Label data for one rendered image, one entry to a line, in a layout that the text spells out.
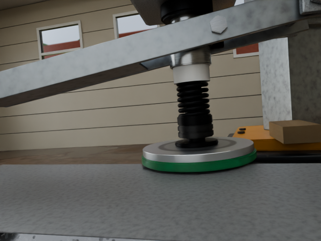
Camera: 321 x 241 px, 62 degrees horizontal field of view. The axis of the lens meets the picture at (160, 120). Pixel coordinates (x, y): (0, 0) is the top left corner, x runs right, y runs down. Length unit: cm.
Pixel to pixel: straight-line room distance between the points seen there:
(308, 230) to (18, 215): 30
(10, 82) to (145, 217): 39
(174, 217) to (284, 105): 85
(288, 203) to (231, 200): 6
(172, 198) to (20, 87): 36
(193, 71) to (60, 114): 735
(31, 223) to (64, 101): 740
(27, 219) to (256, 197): 26
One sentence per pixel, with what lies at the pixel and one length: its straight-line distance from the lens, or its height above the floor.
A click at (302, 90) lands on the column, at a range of 108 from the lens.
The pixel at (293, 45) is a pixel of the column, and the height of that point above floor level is 109.
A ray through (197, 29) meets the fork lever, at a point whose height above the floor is 104.
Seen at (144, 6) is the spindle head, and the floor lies 110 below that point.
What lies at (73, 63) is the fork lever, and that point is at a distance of 52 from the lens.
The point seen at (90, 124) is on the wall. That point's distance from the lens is 734.
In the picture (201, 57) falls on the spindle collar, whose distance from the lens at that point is 50.
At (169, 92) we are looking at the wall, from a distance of 656.
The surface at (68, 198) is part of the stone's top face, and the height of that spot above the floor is 80.
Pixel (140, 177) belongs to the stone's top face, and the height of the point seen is 80.
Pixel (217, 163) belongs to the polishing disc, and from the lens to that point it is 43.
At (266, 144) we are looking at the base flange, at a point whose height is 76.
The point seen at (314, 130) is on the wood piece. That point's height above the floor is 81.
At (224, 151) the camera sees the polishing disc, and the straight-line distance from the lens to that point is 44.
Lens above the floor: 92
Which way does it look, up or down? 3 degrees down
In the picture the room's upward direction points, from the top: 5 degrees counter-clockwise
